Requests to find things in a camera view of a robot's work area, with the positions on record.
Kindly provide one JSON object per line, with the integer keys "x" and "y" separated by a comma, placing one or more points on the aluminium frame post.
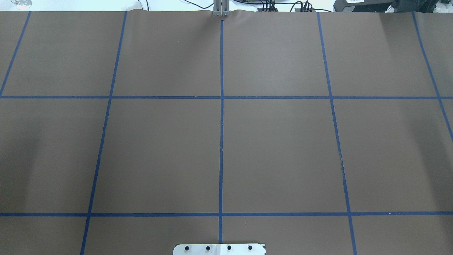
{"x": 221, "y": 8}

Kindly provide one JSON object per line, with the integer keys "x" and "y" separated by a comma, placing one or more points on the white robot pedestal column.
{"x": 220, "y": 249}

